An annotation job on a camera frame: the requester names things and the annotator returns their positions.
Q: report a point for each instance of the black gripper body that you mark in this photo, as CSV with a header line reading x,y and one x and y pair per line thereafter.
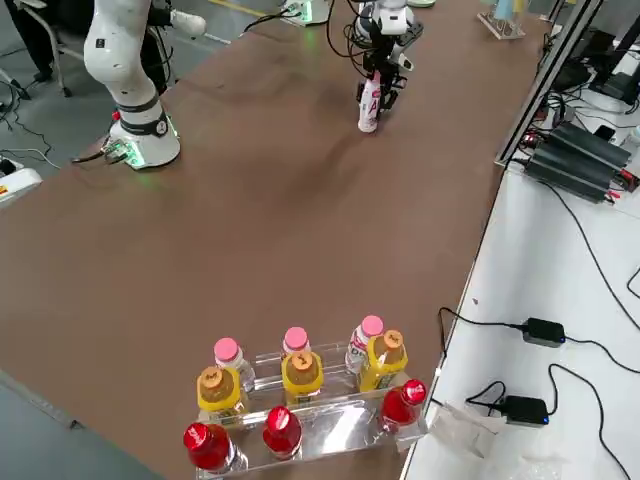
x,y
381,51
398,82

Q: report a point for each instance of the pink bottle cap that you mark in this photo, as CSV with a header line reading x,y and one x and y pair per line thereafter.
x,y
374,78

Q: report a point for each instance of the white drink bottle red label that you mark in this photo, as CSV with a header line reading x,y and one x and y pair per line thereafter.
x,y
370,110

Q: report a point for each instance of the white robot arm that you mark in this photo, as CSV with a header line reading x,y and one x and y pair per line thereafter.
x,y
305,10
125,75

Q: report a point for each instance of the white bottle with pink cap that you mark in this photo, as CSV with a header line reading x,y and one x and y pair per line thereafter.
x,y
227,350
295,339
367,327

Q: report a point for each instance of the yellow drink bottle orange cap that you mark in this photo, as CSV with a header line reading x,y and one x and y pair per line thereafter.
x,y
217,395
385,360
301,377

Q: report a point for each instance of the clear acrylic bottle shelf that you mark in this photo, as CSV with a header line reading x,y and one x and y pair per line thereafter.
x,y
330,430

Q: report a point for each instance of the pale green plate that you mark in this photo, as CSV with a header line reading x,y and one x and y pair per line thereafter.
x,y
422,2

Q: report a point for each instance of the blue cup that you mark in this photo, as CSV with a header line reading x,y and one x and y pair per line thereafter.
x,y
504,7

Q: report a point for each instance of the yellow cup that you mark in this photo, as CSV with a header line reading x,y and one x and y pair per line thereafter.
x,y
521,6

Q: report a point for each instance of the black finned power supply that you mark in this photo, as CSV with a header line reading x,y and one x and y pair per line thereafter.
x,y
590,150
565,175

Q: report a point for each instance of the black phone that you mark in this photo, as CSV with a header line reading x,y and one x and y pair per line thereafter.
x,y
605,132

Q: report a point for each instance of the black monitor stand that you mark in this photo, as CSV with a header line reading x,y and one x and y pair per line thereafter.
x,y
615,75

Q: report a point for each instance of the white side table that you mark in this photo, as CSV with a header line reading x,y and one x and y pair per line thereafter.
x,y
525,280

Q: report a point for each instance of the black power adapter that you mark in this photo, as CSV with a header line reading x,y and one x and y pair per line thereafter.
x,y
544,331
525,410

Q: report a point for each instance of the clear plastic bag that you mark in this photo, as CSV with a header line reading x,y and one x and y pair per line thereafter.
x,y
465,430

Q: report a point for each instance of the white box with warning label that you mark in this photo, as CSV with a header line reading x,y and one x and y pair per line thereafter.
x,y
15,182

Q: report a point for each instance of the aluminium profile post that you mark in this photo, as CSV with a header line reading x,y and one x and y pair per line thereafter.
x,y
540,85

